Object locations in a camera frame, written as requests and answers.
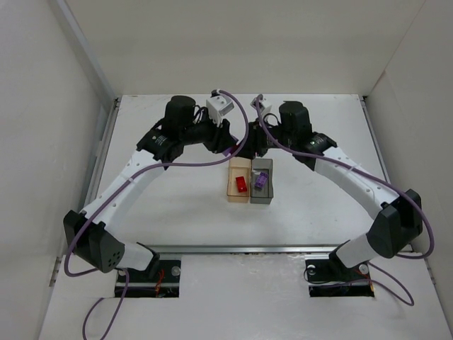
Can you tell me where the purple lego stack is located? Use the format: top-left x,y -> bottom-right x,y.
222,145 -> 241,157
254,171 -> 268,189

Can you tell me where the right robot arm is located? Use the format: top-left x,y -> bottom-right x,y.
241,96 -> 423,272

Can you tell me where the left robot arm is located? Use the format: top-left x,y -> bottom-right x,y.
63,89 -> 247,278

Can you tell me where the amber transparent container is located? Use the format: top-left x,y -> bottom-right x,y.
226,157 -> 251,203

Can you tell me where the grey transparent container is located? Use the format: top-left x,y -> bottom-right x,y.
250,158 -> 274,205

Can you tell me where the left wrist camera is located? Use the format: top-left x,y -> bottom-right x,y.
205,89 -> 234,127

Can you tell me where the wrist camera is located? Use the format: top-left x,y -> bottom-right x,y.
205,89 -> 234,127
251,94 -> 272,115

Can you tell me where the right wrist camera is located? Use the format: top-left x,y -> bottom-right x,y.
251,94 -> 272,115

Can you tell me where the aluminium front rail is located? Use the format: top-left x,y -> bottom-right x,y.
151,245 -> 337,254

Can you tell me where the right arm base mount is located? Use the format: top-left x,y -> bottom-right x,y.
304,258 -> 374,298

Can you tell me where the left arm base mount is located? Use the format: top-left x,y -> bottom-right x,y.
125,254 -> 182,298

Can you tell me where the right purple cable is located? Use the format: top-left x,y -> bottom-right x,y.
255,93 -> 435,307

